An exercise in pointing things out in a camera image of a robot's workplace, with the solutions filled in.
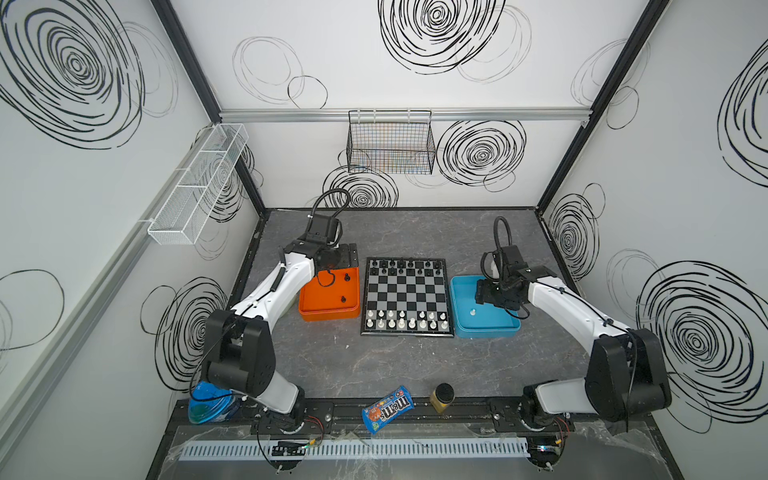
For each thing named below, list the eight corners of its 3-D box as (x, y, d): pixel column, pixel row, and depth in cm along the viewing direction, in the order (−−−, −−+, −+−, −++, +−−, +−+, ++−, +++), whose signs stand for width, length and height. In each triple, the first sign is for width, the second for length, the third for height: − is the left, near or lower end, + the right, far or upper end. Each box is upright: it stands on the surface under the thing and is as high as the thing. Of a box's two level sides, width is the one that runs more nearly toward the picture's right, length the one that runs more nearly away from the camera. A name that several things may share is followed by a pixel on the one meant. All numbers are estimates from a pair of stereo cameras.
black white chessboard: (361, 336, 89) (360, 332, 87) (365, 262, 107) (365, 257, 104) (454, 336, 89) (456, 332, 87) (444, 262, 107) (445, 257, 104)
